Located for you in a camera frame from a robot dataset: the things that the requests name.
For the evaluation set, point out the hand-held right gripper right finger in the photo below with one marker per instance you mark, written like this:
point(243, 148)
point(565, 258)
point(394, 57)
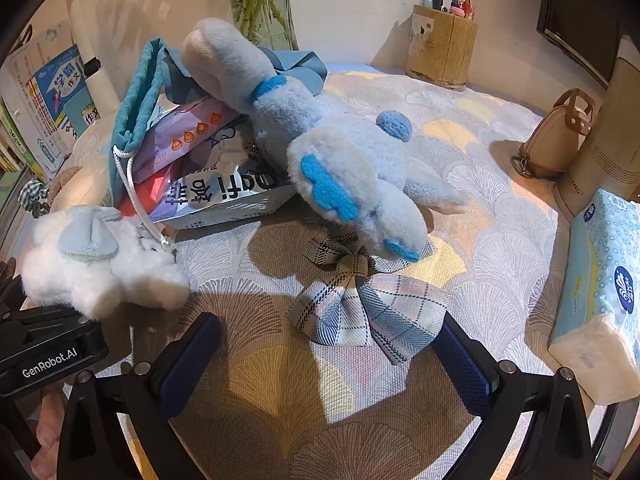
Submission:
point(462, 360)

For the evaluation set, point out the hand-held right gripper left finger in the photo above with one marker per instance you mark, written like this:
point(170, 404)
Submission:
point(187, 360)

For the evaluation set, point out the plaid ribbon bow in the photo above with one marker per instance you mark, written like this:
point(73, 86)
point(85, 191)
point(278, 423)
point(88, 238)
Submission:
point(385, 310)

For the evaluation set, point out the white plush toy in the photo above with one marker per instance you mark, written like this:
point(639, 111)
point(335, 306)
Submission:
point(100, 270)

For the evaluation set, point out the blue plush toy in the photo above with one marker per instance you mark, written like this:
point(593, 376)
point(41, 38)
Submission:
point(340, 160)

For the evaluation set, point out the person's left hand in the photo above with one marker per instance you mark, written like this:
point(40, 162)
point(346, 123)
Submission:
point(51, 425)

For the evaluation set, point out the fan pattern tablecloth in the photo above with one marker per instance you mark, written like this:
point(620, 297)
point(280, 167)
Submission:
point(475, 210)

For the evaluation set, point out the blue dotted tissue pack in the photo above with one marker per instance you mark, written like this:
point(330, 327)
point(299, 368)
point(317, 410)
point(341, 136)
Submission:
point(600, 285)

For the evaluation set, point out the gingham hair scrunchie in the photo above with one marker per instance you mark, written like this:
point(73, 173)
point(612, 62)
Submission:
point(32, 195)

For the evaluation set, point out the white printed packet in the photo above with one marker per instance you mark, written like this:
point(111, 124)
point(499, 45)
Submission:
point(225, 195)

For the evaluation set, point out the red packet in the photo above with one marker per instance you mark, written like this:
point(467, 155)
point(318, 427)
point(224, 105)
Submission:
point(150, 192)

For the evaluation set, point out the row of green books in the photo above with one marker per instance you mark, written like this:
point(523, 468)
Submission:
point(12, 155)

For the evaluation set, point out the purple packet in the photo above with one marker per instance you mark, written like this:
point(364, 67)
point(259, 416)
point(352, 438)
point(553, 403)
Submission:
point(190, 135)

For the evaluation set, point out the brown coin purse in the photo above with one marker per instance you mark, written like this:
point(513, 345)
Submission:
point(550, 145)

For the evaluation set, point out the stack of books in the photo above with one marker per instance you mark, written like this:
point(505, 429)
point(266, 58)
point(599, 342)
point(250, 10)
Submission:
point(55, 105)

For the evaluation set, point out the beige thermos flask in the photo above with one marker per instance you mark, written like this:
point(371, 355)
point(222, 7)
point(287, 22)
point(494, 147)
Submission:
point(605, 150)

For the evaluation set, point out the white desk lamp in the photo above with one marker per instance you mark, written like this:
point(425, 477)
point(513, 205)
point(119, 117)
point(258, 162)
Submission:
point(100, 80)

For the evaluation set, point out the wooden pen holder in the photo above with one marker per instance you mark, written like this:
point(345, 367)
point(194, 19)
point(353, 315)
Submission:
point(440, 50)

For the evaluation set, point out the glass vase with flowers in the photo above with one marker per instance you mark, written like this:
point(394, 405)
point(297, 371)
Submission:
point(260, 5)

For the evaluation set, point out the black monitor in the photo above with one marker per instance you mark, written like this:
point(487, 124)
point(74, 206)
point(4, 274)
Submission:
point(580, 10)

